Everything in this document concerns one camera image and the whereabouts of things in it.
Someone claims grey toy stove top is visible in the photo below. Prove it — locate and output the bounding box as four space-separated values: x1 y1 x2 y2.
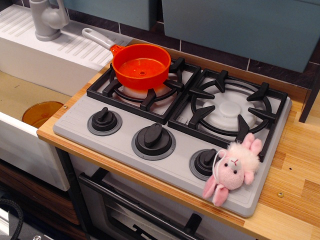
53 69 277 217

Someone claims left black burner grate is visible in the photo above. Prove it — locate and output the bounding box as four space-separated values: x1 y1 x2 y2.
87 57 201 124

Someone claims black burner grate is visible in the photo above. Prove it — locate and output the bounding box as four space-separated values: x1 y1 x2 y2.
87 57 201 124
168 69 291 160

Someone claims middle black stove knob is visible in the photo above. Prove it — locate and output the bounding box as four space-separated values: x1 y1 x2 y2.
131 122 176 161

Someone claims black stove knob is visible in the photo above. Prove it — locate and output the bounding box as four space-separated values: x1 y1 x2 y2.
189 148 218 181
131 122 176 161
87 107 123 137

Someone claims left black stove knob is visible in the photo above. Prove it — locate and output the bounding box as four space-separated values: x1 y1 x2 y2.
87 107 123 137

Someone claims right black stove knob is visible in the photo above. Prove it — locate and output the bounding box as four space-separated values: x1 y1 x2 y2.
189 148 218 181

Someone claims right black burner grate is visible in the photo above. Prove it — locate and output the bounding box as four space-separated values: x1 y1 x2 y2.
168 69 291 160

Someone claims pink plush bunny toy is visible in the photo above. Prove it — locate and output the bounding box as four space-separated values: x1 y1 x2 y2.
202 132 262 207

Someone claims toy oven door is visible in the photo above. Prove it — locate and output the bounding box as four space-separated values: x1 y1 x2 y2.
77 166 266 240

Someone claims orange translucent plate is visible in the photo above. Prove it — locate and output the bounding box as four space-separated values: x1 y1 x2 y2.
22 101 64 129

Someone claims white toy sink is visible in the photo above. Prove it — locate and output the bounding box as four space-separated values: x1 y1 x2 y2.
0 4 135 192

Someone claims grey toy faucet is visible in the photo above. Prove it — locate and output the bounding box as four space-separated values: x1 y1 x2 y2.
29 0 69 42

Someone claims orange pot with grey handle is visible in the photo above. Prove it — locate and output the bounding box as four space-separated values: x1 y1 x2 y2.
82 28 172 91

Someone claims left teal wall cabinet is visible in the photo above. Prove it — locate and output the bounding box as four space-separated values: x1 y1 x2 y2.
64 0 158 30

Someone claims teal wall cabinet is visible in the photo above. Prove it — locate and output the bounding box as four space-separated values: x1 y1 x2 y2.
64 0 158 30
162 0 320 72

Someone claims black oven door handle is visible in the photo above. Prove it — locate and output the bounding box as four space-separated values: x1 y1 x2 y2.
78 168 202 240

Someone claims right teal wall cabinet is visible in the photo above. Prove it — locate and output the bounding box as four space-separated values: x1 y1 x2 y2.
162 0 320 72

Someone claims black braided cable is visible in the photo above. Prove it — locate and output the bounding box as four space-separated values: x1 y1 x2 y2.
0 198 24 240

